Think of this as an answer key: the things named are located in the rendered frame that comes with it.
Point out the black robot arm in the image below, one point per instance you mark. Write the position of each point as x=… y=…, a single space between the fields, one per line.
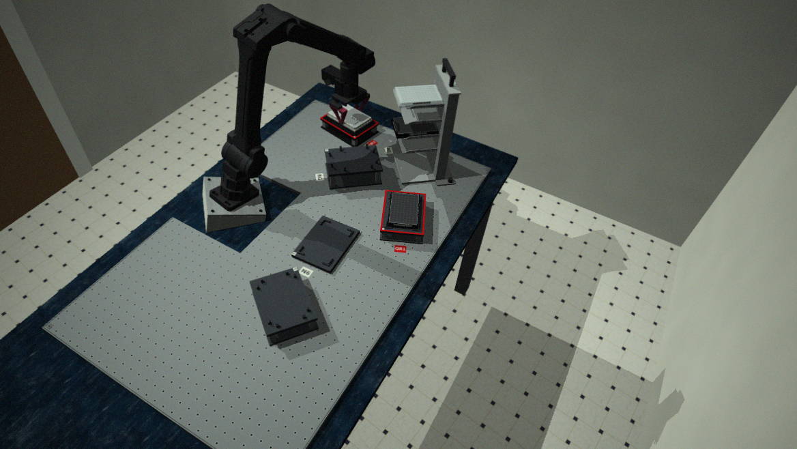
x=265 y=27

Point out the grey shelf rack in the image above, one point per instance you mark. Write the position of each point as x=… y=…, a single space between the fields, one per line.
x=424 y=158

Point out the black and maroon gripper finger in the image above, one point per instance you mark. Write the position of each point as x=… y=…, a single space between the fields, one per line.
x=362 y=105
x=342 y=111

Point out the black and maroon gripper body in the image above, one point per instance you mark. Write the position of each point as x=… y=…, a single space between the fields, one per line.
x=351 y=93

